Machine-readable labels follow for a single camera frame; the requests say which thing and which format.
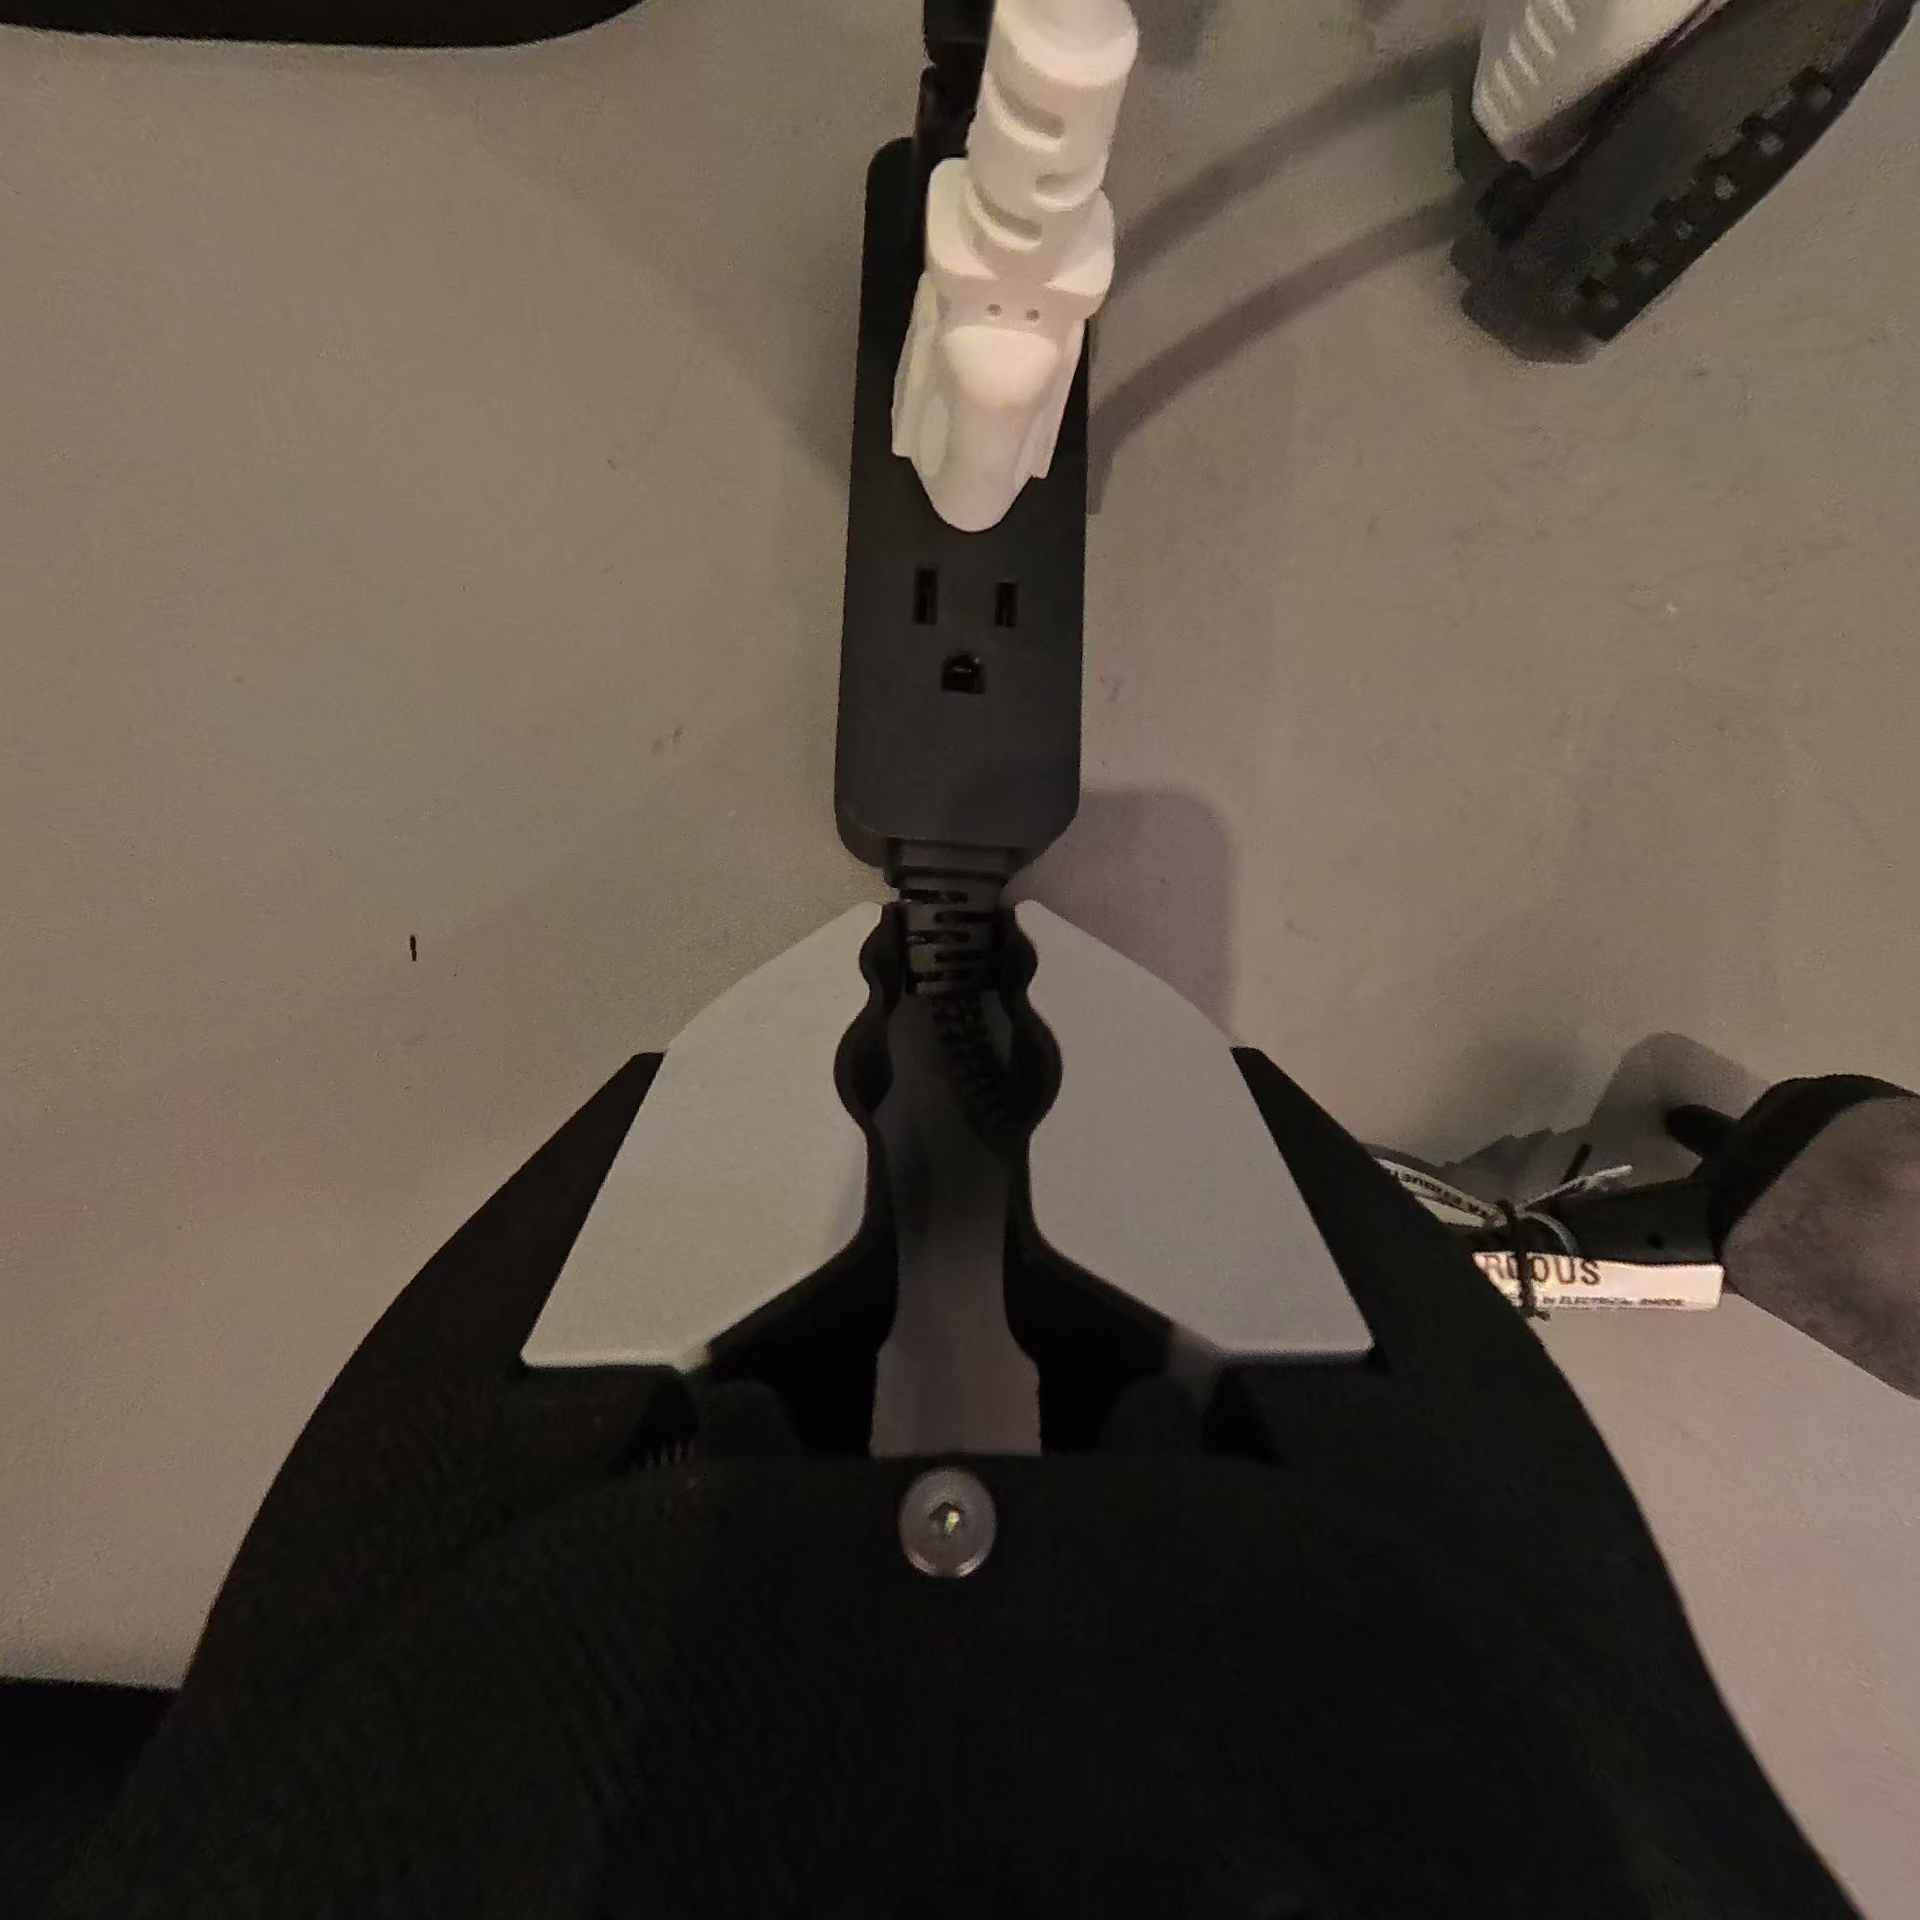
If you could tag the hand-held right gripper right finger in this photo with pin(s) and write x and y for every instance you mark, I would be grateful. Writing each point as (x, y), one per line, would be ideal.
(1201, 1201)

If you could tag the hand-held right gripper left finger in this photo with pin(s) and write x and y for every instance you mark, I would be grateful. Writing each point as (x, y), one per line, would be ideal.
(705, 1185)

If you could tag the black power strip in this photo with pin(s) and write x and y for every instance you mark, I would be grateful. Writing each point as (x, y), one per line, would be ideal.
(961, 735)

